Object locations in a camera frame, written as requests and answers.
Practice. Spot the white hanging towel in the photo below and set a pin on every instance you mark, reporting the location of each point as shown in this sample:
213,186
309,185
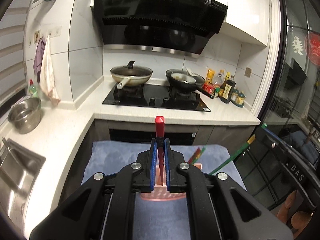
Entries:
47,78

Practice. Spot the clear plastic bottle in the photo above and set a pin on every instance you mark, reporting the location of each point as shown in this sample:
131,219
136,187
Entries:
218,79

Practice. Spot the black gas stove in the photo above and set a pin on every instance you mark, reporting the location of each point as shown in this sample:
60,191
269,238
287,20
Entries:
155,96

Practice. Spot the purple hanging cloth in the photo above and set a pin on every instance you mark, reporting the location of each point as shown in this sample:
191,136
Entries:
38,58

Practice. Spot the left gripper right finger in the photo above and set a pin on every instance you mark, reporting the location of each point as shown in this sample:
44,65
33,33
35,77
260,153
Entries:
176,182

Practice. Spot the dark red chopstick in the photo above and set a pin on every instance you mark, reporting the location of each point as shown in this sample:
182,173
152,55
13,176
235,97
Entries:
196,155

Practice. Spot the black frying pan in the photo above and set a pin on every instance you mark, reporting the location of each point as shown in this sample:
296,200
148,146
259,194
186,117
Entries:
186,83

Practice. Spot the steel pot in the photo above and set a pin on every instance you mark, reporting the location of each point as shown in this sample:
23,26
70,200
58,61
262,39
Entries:
25,115

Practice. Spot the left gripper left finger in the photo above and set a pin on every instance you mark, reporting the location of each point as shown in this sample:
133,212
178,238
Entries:
146,177

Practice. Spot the wok with glass lid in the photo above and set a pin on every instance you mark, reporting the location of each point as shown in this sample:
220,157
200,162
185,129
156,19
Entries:
130,75

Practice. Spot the green chopstick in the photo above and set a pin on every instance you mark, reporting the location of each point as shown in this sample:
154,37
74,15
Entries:
197,154
236,139

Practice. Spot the yellow seasoning packet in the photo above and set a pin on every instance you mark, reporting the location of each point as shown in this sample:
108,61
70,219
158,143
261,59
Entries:
210,75

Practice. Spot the small green cap jar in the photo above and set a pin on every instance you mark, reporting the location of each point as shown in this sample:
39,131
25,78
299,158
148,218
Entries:
216,92

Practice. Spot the green dish soap bottle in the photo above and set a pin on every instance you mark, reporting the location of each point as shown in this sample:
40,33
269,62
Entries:
32,89

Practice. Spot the person's right hand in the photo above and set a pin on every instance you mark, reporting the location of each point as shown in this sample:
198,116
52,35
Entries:
299,219

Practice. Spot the pink perforated utensil basket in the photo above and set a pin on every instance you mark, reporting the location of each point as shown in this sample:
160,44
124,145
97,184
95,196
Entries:
160,192

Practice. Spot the dark soy sauce bottle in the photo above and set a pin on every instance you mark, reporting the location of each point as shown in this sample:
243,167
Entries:
228,90

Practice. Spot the steel kitchen sink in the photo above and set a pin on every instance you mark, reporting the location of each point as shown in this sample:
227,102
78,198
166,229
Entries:
19,172

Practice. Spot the steel sink faucet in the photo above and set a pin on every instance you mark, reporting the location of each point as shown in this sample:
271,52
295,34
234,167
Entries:
6,149

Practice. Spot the black range hood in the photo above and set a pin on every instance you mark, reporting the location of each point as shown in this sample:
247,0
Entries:
169,26

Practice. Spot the red snack packet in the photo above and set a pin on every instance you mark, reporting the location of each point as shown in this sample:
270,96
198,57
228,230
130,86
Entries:
209,88

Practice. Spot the bright red chopstick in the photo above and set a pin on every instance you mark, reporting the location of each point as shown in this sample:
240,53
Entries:
160,123

